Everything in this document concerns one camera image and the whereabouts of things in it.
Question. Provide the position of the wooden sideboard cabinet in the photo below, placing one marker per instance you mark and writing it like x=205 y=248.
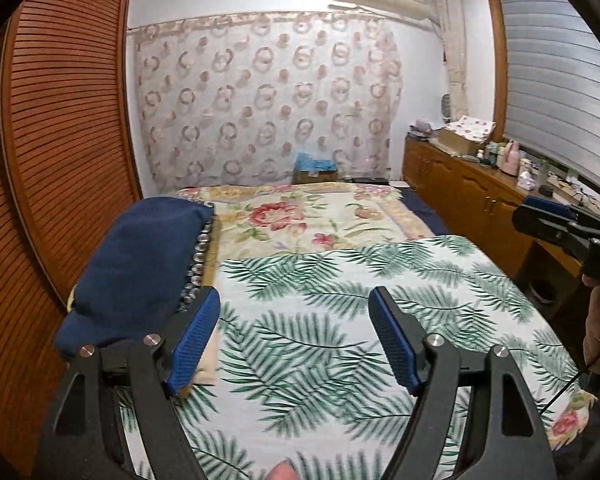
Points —
x=477 y=203

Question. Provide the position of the blue tissue box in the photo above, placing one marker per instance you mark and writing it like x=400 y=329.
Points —
x=308 y=169

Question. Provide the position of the wooden louvered closet door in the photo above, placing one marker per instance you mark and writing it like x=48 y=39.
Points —
x=66 y=171

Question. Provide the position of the cardboard box with cloth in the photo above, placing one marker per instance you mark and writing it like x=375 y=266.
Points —
x=466 y=136

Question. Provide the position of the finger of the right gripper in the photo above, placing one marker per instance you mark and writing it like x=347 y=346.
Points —
x=546 y=220

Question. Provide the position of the navy blue t-shirt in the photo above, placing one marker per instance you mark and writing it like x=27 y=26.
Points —
x=135 y=269

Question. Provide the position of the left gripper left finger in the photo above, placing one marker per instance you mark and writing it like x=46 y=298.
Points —
x=158 y=372

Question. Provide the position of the navy bed sheet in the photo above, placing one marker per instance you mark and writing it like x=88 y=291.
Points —
x=425 y=213

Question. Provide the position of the grey window blind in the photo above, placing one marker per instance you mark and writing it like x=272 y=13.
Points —
x=553 y=83

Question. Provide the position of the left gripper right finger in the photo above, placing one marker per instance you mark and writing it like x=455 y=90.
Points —
x=428 y=367

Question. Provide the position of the pink kettle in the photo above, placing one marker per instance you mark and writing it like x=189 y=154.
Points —
x=511 y=158

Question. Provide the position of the circle pattern lace curtain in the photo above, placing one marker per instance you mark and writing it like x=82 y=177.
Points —
x=238 y=98

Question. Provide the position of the navy patterned folded garment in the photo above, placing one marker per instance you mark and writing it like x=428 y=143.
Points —
x=197 y=264

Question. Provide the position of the floral quilt bedspread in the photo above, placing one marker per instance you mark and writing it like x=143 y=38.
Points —
x=261 y=221

